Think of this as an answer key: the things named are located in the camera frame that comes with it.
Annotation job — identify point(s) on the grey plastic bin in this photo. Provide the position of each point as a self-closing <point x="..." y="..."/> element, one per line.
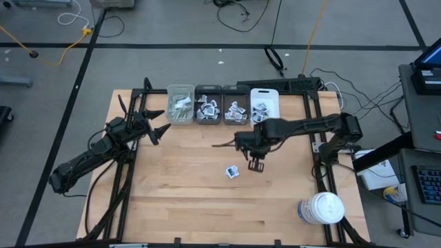
<point x="207" y="89"/>
<point x="236" y="90"/>

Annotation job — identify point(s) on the plain white pad packet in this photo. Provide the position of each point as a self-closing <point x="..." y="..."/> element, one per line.
<point x="183" y="102"/>

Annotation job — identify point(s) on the beige wheeled dolly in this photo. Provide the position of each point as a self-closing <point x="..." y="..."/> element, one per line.
<point x="112" y="3"/>

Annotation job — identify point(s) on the white frame bracket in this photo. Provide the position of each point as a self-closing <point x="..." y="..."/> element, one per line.
<point x="315" y="147"/>

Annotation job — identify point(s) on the black keyboard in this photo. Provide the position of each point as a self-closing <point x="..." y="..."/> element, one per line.
<point x="429" y="184"/>

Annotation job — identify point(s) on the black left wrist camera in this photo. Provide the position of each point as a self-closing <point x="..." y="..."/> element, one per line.
<point x="136" y="116"/>

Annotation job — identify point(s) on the grey side desk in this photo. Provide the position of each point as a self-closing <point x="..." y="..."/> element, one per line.
<point x="423" y="217"/>

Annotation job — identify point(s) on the dark operator desk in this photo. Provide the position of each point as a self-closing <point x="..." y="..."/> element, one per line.
<point x="420" y="120"/>

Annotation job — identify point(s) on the black chair base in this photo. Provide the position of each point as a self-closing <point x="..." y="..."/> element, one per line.
<point x="5" y="117"/>

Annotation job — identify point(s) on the white plastic bin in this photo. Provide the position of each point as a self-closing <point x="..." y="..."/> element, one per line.
<point x="272" y="100"/>
<point x="181" y="122"/>

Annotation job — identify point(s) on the white round plastic canister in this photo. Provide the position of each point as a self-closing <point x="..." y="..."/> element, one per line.
<point x="324" y="206"/>

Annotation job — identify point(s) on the grey cart base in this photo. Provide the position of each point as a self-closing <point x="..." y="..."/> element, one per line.
<point x="41" y="2"/>

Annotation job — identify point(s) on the green printed bandage strip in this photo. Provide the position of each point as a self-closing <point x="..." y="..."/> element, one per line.
<point x="172" y="101"/>
<point x="186" y="94"/>
<point x="179" y="116"/>

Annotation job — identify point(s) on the white packet with blue print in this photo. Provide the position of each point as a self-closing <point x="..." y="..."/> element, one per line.
<point x="259" y="111"/>
<point x="257" y="118"/>
<point x="255" y="111"/>

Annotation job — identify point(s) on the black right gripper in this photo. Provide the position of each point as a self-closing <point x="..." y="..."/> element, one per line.
<point x="265" y="136"/>

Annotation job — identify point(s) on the white yellow container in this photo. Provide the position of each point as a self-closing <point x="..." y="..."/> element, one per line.
<point x="395" y="193"/>

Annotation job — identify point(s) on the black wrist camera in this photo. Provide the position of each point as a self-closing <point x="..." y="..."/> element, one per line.
<point x="244" y="140"/>
<point x="136" y="116"/>

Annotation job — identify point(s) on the black operator monitor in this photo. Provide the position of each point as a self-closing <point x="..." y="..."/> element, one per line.
<point x="427" y="82"/>

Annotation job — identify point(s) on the grey table foot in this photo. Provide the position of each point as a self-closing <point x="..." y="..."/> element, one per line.
<point x="15" y="81"/>

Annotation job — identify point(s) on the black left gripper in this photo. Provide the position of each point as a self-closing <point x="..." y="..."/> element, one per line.
<point x="138" y="128"/>

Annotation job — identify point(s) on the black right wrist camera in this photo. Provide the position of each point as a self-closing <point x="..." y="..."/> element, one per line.
<point x="244" y="140"/>

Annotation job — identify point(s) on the small red object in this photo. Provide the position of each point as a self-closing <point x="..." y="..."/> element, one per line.
<point x="438" y="135"/>

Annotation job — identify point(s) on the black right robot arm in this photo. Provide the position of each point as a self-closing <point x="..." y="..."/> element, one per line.
<point x="310" y="125"/>

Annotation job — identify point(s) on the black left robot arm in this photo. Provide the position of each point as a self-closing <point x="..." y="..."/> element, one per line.
<point x="86" y="158"/>

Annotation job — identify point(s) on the black floor puck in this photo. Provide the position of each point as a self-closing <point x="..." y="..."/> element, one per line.
<point x="33" y="54"/>

